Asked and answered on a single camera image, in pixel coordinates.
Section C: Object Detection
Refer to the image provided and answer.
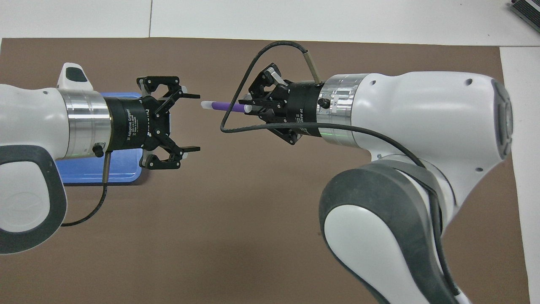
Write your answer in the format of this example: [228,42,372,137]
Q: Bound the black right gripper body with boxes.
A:
[276,81,329,139]

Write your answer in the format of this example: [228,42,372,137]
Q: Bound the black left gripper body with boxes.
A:
[103,96,171,152]

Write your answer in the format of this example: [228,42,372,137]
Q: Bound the purple pen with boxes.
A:
[201,100,253,113]

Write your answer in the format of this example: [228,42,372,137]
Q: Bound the blue plastic tray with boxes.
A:
[56,92,144,186]

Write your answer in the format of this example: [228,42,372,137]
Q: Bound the brown table mat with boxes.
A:
[0,37,531,304]

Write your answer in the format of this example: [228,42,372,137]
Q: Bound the grey ribbed device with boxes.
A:
[508,0,540,33]

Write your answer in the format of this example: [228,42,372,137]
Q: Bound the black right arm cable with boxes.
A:
[220,41,462,298]

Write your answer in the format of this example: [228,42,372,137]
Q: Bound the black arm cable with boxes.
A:
[220,41,462,298]
[61,152,112,227]

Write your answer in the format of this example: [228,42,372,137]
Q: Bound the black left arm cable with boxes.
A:
[61,152,112,227]

